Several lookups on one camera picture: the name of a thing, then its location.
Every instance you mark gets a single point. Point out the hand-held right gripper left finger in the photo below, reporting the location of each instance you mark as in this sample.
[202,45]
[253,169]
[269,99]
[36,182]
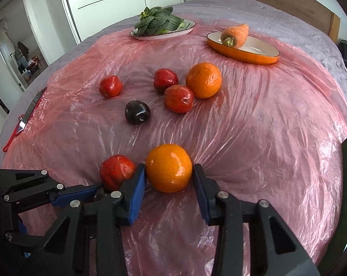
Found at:
[136,195]

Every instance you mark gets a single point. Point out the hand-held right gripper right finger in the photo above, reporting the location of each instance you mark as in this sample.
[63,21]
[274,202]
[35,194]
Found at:
[203,195]

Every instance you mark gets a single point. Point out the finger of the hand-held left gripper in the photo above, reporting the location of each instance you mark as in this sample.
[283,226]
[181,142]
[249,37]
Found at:
[22,237]
[75,195]

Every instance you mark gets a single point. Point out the red apple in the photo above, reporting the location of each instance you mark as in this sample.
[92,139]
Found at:
[179,99]
[111,86]
[165,80]
[116,171]

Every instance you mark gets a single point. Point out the smooth orange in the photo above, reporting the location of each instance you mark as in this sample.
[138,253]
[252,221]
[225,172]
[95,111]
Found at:
[169,168]

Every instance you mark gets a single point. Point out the dark plum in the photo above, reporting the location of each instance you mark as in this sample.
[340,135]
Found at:
[137,112]

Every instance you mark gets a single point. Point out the rough-skinned orange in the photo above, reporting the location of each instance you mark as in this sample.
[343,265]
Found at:
[203,80]

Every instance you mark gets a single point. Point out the pink plastic sheet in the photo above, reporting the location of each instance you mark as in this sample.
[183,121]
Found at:
[248,135]

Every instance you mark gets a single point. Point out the phone with red case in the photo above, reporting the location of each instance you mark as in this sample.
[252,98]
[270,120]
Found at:
[32,106]

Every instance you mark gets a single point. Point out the orange oval dish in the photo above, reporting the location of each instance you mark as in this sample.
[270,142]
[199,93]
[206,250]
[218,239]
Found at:
[256,52]

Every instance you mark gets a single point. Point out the carrot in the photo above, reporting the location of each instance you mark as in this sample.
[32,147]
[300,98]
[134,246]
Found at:
[236,36]

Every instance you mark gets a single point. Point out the white oval plate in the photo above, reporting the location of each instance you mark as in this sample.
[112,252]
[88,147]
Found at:
[188,26]

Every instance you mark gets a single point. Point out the bok choy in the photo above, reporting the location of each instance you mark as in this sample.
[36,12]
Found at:
[157,21]

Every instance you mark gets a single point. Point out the grey bedsheet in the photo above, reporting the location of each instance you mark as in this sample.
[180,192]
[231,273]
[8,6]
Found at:
[248,7]

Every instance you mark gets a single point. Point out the white wardrobe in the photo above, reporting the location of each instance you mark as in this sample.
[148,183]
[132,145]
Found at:
[119,0]

